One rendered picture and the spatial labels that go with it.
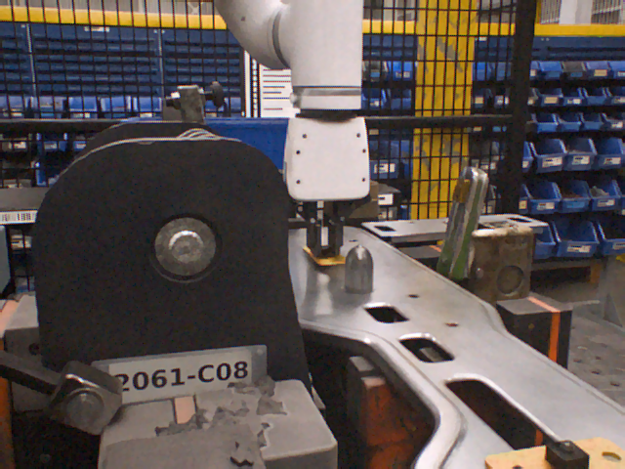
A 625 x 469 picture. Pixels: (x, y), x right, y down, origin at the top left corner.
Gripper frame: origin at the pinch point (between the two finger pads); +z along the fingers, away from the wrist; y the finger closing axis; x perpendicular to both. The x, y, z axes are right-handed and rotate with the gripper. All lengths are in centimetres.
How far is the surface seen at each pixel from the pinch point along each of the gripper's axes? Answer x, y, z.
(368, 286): -14.0, 0.6, 2.3
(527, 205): 161, 143, 30
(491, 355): -31.8, 4.5, 2.9
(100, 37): 187, -32, -37
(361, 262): -14.0, -0.2, -0.5
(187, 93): -1.8, -16.6, -17.7
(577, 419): -42.1, 4.3, 2.9
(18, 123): 55, -42, -12
